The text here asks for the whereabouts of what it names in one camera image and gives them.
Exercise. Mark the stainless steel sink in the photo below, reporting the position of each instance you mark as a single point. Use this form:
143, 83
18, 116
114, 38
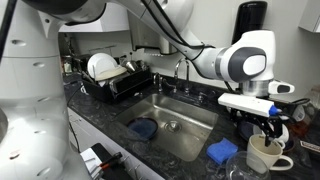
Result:
182, 128

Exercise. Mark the white paper sheet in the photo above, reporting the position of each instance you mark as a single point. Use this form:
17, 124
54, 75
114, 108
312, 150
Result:
92, 163

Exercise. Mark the blue sponge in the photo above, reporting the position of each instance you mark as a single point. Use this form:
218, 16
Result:
221, 151

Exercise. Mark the cream ceramic mug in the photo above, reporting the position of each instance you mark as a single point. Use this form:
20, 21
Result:
268, 154

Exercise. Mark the white round plate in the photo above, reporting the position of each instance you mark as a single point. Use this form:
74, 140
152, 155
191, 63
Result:
100, 62

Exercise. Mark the black dish rack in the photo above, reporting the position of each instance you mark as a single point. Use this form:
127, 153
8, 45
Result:
117, 88

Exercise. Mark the black wall soap dispenser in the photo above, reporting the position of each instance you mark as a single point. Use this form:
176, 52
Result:
250, 16

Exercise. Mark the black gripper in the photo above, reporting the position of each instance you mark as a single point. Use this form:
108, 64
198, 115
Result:
271, 126

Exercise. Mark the white printed mug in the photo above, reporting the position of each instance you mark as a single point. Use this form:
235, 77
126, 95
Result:
283, 138

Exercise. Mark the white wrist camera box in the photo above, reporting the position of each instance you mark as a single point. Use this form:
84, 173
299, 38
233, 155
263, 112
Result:
249, 104

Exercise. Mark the dish soap bottle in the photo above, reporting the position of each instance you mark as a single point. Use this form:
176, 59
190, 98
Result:
305, 110

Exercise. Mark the dark blue plate in sink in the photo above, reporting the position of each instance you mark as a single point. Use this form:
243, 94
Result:
145, 127

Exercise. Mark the black orange clamp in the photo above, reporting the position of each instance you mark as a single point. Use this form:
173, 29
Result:
114, 159

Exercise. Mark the clear glass bowl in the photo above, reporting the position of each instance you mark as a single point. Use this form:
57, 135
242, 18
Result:
246, 166

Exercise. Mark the dark blue plate on counter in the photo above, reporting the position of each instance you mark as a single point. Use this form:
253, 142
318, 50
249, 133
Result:
245, 130

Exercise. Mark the cream dinner plate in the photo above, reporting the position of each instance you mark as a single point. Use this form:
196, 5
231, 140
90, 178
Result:
110, 73

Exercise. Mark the chrome soap pump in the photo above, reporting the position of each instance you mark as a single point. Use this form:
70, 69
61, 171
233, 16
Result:
157, 80

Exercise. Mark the white paper towel dispenser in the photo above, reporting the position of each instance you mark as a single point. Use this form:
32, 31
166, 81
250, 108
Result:
143, 37

